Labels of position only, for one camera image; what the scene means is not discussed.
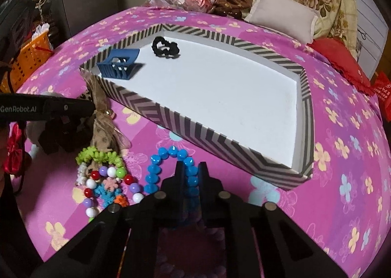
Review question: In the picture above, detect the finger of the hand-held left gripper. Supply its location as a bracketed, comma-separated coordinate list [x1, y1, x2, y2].
[38, 113, 94, 154]

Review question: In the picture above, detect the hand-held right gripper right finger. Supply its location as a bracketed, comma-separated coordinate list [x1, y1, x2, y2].
[198, 162, 362, 278]

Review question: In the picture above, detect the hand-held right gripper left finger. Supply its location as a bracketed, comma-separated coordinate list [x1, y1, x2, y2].
[31, 162, 188, 278]

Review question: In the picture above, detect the blue bead bracelet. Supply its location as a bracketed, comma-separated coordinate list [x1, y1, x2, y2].
[144, 146, 200, 205]

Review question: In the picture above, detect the lime green fuzzy scrunchie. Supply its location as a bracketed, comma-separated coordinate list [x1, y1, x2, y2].
[76, 147, 123, 169]

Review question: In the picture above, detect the leopard print hair bow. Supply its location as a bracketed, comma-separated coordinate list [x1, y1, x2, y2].
[81, 70, 132, 171]

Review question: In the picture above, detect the red satin hair bow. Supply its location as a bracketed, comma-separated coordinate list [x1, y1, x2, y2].
[6, 125, 26, 178]

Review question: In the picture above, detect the multicoloured large bead bracelet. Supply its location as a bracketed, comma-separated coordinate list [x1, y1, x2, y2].
[82, 166, 144, 220]

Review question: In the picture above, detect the striped cardboard box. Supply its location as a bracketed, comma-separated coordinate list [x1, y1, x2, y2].
[80, 23, 315, 191]

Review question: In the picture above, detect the orange plastic basket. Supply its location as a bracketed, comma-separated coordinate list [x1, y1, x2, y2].
[0, 32, 51, 94]

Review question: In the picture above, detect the blue hair claw clip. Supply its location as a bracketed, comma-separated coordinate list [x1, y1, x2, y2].
[96, 49, 143, 81]

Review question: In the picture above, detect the black scrunchie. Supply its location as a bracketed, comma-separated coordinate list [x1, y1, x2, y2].
[152, 37, 181, 60]

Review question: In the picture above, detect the red ruffled cushion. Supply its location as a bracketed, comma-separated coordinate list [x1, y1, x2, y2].
[307, 37, 375, 97]

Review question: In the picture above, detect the small beige pillow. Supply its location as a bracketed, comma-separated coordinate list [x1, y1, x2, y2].
[244, 0, 321, 44]

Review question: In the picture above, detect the red shopping bag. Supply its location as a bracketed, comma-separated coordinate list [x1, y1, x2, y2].
[371, 72, 391, 123]

